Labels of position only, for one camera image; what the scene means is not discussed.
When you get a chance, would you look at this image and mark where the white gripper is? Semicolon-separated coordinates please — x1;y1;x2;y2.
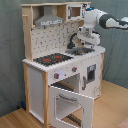
77;27;100;45

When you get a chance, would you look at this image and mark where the small metal pot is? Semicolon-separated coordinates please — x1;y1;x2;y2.
71;49;89;55

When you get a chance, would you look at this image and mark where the white microwave door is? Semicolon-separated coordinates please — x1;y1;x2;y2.
67;3;89;21

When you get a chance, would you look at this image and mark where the white oven door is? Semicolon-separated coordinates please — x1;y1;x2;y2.
49;86;94;128

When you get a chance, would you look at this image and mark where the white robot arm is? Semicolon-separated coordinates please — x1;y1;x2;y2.
77;7;128;45

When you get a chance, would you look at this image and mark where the wooden toy kitchen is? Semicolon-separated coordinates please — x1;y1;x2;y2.
22;2;105;128

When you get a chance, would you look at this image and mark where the grey sink basin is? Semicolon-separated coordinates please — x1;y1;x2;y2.
65;47;95;56

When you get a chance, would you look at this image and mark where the black toy faucet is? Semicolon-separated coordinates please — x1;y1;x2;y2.
67;33;77;49

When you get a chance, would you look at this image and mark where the white cabinet door with dispenser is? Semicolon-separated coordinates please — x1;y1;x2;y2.
81;55;102;99

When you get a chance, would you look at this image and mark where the red right stove knob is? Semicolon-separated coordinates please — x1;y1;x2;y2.
71;66;79;73

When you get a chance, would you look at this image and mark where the red stove knob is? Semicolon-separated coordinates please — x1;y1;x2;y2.
54;73;60;79
71;66;79;73

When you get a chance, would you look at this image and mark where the black stovetop with red burners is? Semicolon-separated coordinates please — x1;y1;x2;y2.
34;53;71;66

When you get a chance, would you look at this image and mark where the grey range hood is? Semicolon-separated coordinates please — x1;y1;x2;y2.
35;5;64;27

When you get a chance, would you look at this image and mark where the red left stove knob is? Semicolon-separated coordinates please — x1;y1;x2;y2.
54;73;60;79

